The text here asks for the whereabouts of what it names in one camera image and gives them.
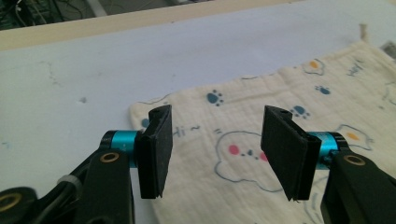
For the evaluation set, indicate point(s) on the white foam mat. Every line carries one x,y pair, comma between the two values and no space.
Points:
124,62

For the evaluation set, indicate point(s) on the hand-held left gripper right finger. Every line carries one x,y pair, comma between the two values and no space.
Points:
289,155

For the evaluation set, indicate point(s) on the cream printed cloth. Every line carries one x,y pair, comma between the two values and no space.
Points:
236,93

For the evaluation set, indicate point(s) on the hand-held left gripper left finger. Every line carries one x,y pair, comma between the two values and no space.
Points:
155,155

